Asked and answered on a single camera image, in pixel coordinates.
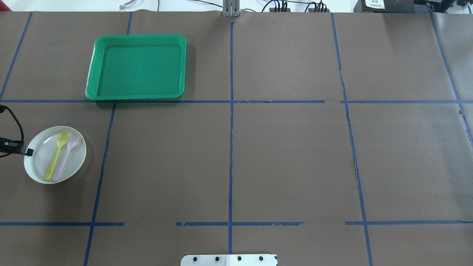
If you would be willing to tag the grey metal bracket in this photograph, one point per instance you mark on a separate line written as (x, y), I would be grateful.
(231, 8)

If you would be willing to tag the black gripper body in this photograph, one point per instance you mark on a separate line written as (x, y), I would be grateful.
(11, 145)

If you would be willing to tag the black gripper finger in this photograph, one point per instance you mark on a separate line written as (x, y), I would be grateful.
(27, 152)

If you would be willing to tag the black equipment box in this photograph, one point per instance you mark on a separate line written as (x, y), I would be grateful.
(391, 6)

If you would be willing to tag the yellow plastic spoon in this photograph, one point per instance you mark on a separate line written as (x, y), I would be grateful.
(61, 141)

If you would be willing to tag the white round plate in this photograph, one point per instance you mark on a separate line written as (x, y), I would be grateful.
(44, 145)

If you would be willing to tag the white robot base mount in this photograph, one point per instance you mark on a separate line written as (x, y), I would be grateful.
(230, 260)

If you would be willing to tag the green plastic tray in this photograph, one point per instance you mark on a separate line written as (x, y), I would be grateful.
(129, 67)

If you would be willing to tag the pink plastic spoon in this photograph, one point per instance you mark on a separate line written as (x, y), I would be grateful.
(72, 143)

